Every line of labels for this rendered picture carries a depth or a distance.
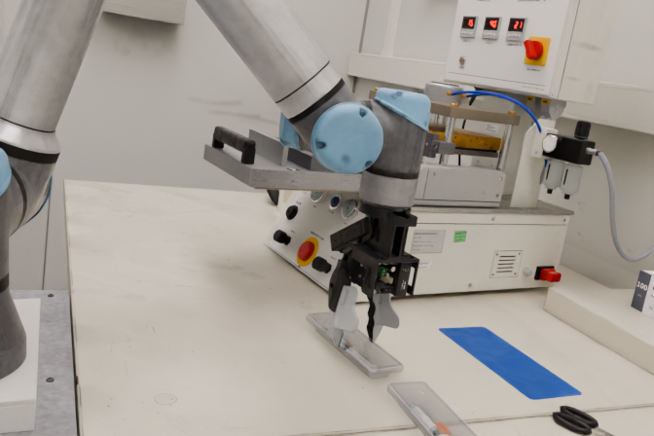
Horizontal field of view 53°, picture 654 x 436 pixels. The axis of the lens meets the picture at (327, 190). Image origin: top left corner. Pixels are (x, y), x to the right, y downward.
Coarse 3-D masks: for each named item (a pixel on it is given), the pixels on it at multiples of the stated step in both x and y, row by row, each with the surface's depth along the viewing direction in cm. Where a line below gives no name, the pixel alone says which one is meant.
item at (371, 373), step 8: (312, 320) 99; (320, 328) 97; (328, 336) 95; (344, 352) 91; (352, 360) 89; (360, 360) 88; (360, 368) 89; (368, 368) 86; (384, 368) 87; (392, 368) 87; (400, 368) 88; (368, 376) 88; (376, 376) 88; (384, 376) 89
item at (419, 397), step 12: (396, 384) 82; (408, 384) 83; (420, 384) 84; (408, 396) 80; (420, 396) 80; (432, 396) 81; (420, 408) 78; (432, 408) 78; (444, 408) 79; (420, 420) 75; (432, 420) 75; (444, 420) 76; (456, 420) 76; (432, 432) 73; (444, 432) 73; (456, 432) 74; (468, 432) 74
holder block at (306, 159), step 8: (272, 136) 128; (288, 152) 118; (296, 152) 115; (304, 152) 114; (288, 160) 118; (296, 160) 115; (304, 160) 113; (312, 160) 111; (312, 168) 111; (320, 168) 112
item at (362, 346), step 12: (324, 312) 102; (324, 324) 98; (348, 336) 95; (360, 336) 96; (348, 348) 91; (360, 348) 91; (372, 348) 92; (372, 360) 88; (384, 360) 89; (396, 360) 89
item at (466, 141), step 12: (432, 120) 134; (444, 120) 133; (432, 132) 123; (444, 132) 123; (456, 132) 127; (468, 132) 132; (456, 144) 126; (468, 144) 127; (480, 144) 129; (492, 144) 130; (480, 156) 129; (492, 156) 131
